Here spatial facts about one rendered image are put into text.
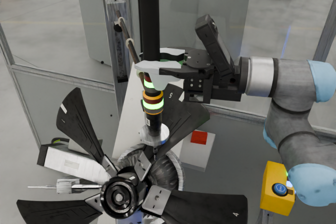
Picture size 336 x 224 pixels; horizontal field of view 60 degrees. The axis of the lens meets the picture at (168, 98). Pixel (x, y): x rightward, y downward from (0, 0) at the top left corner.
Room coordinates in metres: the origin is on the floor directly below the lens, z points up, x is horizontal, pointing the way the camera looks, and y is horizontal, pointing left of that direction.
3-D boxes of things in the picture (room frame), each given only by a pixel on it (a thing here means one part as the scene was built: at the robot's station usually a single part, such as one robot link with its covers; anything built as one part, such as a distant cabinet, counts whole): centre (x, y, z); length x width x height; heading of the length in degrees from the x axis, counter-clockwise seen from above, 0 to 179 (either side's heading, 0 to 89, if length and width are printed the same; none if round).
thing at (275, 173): (0.66, -0.41, 1.02); 0.16 x 0.10 x 0.11; 161
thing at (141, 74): (0.79, 0.11, 1.54); 0.54 x 0.01 x 0.01; 16
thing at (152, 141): (0.51, 0.03, 1.50); 0.09 x 0.07 x 0.10; 16
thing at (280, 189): (0.62, -0.39, 1.08); 0.04 x 0.04 x 0.02
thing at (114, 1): (1.10, 0.20, 1.54); 0.10 x 0.07 x 0.08; 16
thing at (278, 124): (0.44, -0.24, 1.54); 0.11 x 0.08 x 0.11; 0
